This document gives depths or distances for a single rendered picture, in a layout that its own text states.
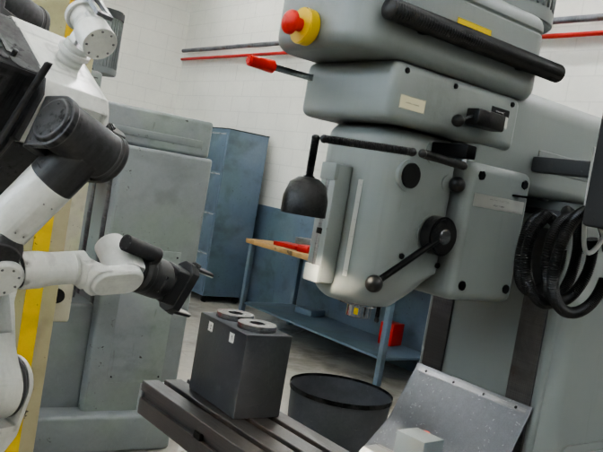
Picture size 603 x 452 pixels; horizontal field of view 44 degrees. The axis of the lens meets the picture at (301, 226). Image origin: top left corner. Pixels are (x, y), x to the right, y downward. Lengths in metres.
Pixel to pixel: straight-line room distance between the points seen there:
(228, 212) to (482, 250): 7.33
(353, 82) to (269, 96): 7.97
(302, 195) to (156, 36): 10.10
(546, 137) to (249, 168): 7.33
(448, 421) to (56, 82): 1.05
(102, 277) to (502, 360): 0.84
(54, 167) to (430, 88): 0.65
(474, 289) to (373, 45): 0.51
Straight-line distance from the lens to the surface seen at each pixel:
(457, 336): 1.74
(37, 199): 1.38
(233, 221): 8.74
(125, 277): 1.54
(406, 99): 1.27
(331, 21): 1.25
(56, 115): 1.33
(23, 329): 2.98
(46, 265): 1.50
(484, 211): 1.44
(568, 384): 1.65
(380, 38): 1.22
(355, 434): 3.34
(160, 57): 11.21
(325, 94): 1.37
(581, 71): 6.34
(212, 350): 1.77
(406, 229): 1.33
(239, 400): 1.68
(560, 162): 1.51
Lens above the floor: 1.50
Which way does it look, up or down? 3 degrees down
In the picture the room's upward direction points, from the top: 10 degrees clockwise
